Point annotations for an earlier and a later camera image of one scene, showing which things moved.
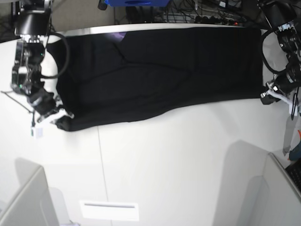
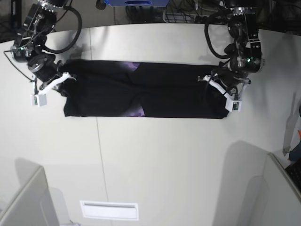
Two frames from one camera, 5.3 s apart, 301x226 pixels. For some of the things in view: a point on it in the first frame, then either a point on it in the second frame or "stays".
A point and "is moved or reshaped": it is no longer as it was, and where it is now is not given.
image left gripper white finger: [62, 113] -> [65, 76]
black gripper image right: [282, 84] -> [231, 79]
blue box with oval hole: [124, 3] stays
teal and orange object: [295, 154] stays
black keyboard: [294, 172] stays
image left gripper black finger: [63, 122] -> [63, 88]
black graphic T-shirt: [108, 76] is moved or reshaped
